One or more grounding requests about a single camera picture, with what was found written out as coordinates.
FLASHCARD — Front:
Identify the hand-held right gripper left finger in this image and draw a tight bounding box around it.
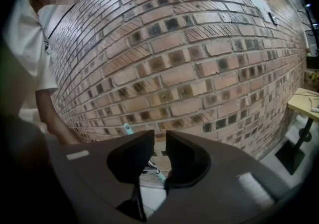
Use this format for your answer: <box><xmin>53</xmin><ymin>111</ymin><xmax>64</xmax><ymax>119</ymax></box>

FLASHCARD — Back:
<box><xmin>106</xmin><ymin>129</ymin><xmax>156</xmax><ymax>222</ymax></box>

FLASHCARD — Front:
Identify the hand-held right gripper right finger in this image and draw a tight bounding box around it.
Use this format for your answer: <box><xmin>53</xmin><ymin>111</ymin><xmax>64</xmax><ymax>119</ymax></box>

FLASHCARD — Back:
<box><xmin>163</xmin><ymin>130</ymin><xmax>212</xmax><ymax>196</ymax></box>

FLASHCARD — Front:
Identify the teal handled mop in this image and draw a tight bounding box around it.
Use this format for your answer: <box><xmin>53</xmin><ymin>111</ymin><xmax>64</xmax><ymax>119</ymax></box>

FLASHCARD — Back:
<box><xmin>123</xmin><ymin>122</ymin><xmax>167</xmax><ymax>184</ymax></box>

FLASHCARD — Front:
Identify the person's right forearm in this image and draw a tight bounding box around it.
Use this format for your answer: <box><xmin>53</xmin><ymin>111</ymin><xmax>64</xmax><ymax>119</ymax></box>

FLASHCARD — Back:
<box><xmin>35</xmin><ymin>88</ymin><xmax>81</xmax><ymax>145</ymax></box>

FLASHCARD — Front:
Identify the yellow table with black base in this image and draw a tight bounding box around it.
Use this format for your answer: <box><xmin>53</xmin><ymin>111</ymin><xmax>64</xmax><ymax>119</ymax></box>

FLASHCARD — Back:
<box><xmin>275</xmin><ymin>88</ymin><xmax>319</xmax><ymax>175</ymax></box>

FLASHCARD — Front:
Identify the green potted plant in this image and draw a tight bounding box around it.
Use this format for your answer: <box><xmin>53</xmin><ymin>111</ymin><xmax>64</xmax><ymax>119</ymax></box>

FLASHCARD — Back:
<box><xmin>305</xmin><ymin>69</ymin><xmax>319</xmax><ymax>82</ymax></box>

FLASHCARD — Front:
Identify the person's white shirt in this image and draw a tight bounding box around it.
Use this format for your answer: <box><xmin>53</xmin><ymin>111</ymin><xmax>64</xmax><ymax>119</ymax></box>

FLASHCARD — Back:
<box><xmin>2</xmin><ymin>0</ymin><xmax>75</xmax><ymax>141</ymax></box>

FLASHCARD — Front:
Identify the black branched stand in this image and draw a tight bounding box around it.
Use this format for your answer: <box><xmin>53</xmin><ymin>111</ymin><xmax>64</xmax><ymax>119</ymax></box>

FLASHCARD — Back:
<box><xmin>297</xmin><ymin>2</ymin><xmax>319</xmax><ymax>37</ymax></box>

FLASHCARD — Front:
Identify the thin pale cable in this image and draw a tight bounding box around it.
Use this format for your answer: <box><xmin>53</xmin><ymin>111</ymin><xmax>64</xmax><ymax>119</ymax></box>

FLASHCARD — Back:
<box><xmin>298</xmin><ymin>90</ymin><xmax>319</xmax><ymax>104</ymax></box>

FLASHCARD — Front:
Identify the black neck cord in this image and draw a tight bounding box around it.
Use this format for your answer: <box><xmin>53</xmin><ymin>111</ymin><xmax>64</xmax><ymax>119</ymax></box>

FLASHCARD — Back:
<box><xmin>43</xmin><ymin>3</ymin><xmax>76</xmax><ymax>51</ymax></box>

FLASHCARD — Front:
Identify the black wall-mounted device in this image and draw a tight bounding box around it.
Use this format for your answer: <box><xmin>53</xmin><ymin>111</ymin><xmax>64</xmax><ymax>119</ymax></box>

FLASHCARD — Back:
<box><xmin>268</xmin><ymin>11</ymin><xmax>278</xmax><ymax>26</ymax></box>

